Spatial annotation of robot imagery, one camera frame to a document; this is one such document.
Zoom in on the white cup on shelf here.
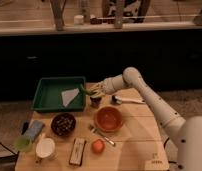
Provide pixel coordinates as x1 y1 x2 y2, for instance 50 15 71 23
74 15 84 25

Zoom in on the dark bowl with nuts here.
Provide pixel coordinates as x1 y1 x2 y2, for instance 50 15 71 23
51 113 76 136

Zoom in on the white handled brush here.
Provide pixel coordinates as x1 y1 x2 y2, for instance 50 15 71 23
112 95 144 104

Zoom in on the brown rectangular box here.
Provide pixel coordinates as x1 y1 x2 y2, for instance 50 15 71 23
69 138 86 166

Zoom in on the white mug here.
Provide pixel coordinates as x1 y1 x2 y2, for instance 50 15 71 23
35 138 56 163

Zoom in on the green plastic tray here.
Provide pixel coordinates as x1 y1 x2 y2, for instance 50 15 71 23
32 76 86 113

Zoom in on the orange fruit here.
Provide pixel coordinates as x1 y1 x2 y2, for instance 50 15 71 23
91 139 105 154

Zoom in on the small metal cup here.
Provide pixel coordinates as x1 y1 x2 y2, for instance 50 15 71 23
90 96 102 108

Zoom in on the orange bowl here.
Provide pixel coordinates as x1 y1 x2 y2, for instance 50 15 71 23
94 106 124 133

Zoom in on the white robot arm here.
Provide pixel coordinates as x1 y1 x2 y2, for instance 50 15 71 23
91 67 202 171

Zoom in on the green plastic cup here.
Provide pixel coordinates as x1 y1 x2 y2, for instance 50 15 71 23
14 136 32 152

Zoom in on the green pepper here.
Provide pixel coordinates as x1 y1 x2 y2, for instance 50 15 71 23
80 84 95 96

